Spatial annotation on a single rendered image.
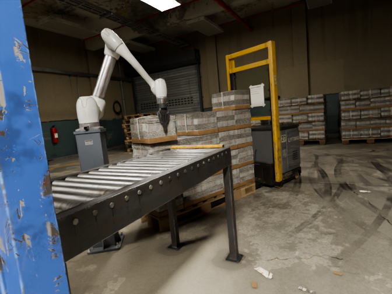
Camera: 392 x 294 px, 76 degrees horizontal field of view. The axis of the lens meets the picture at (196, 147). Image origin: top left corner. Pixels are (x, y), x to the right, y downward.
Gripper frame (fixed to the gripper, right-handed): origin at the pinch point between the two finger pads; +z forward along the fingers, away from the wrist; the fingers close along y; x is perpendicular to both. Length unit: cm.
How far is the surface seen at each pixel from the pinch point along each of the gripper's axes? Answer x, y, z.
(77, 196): 95, 101, 16
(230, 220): 70, 1, 67
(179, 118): -39, -46, -6
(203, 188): -9, -46, 68
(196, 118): -9.3, -45.2, -5.3
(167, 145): -8.3, -6.4, 17.2
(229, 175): 72, 0, 34
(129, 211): 105, 88, 23
